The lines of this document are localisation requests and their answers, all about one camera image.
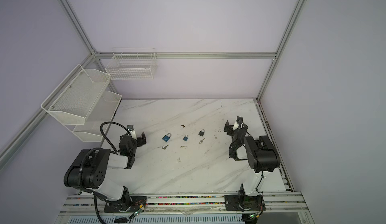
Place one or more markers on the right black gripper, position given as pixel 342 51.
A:
pixel 232 130

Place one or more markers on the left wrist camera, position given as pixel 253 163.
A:
pixel 131 130

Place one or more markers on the upper white mesh shelf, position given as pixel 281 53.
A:
pixel 72 102

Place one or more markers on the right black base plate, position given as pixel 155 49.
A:
pixel 244 203

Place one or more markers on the lower white mesh shelf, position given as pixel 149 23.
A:
pixel 103 111

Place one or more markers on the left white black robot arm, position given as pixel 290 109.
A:
pixel 88 172

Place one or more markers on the white mesh shelf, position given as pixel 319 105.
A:
pixel 72 102
pixel 103 111

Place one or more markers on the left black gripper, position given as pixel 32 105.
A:
pixel 138 139

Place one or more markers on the aluminium mounting rail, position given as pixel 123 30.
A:
pixel 188 204

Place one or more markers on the aluminium frame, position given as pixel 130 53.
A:
pixel 8 153

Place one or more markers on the white wire basket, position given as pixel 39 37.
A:
pixel 132 64

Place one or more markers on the black padlock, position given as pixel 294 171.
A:
pixel 201 133

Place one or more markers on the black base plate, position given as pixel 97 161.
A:
pixel 121 207
pixel 244 203

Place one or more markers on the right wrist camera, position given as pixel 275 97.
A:
pixel 239 120

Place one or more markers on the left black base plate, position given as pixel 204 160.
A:
pixel 121 207

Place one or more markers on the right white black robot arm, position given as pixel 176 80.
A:
pixel 262 158

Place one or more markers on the large blue padlock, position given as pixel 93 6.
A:
pixel 167 137

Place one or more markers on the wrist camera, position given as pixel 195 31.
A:
pixel 131 130
pixel 239 120

